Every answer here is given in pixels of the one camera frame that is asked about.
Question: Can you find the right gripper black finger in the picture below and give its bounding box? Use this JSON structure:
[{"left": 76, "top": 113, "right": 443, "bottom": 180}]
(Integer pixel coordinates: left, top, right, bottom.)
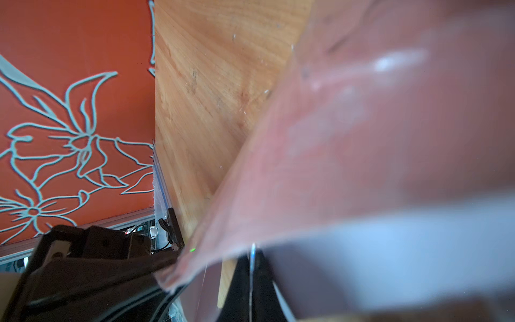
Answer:
[{"left": 217, "top": 249, "right": 286, "bottom": 322}]

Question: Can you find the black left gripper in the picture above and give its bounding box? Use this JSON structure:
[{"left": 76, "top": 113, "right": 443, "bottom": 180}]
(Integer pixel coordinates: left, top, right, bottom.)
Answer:
[{"left": 1, "top": 225, "right": 181, "bottom": 321}]

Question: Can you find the aluminium frame rail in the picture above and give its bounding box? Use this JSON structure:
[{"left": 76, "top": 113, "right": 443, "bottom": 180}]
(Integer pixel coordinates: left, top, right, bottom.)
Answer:
[{"left": 153, "top": 141, "right": 171, "bottom": 249}]

